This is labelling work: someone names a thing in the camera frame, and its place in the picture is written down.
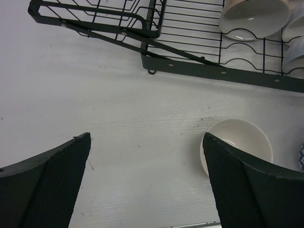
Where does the blue zigzag patterned bowl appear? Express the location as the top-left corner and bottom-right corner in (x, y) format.
(298, 144), (304, 173)

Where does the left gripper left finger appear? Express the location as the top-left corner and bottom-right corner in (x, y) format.
(0, 133), (91, 228)

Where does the plain tan bowl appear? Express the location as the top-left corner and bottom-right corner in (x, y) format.
(219, 0), (291, 41)

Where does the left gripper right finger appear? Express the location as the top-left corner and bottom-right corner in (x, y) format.
(203, 133), (304, 228)

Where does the tan bowl with leaf motif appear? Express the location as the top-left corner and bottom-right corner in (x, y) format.
(207, 118), (273, 163)

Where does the white bowl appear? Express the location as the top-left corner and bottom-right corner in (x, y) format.
(282, 1), (304, 46)
(282, 37), (304, 79)

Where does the black wire dish rack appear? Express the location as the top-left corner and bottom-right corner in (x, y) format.
(28, 0), (304, 93)

